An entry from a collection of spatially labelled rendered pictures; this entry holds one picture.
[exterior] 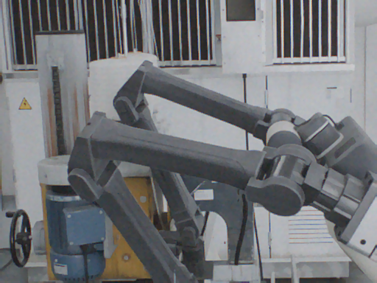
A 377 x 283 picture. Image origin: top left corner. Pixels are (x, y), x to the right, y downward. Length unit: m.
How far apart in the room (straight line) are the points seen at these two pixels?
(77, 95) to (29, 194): 2.99
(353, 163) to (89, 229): 0.88
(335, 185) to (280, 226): 3.84
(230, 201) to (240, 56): 2.25
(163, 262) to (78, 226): 0.54
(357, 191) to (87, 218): 0.97
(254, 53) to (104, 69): 2.44
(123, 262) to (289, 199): 1.15
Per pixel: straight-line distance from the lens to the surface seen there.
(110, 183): 1.47
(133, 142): 1.36
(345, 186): 1.29
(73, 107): 2.35
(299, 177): 1.28
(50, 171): 2.12
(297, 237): 5.14
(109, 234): 2.16
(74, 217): 2.07
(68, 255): 2.17
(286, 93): 4.96
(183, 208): 2.02
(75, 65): 2.33
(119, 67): 2.05
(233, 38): 4.44
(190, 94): 1.89
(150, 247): 1.55
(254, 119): 1.87
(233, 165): 1.31
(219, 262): 2.35
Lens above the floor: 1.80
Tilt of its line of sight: 12 degrees down
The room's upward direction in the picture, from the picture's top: 2 degrees counter-clockwise
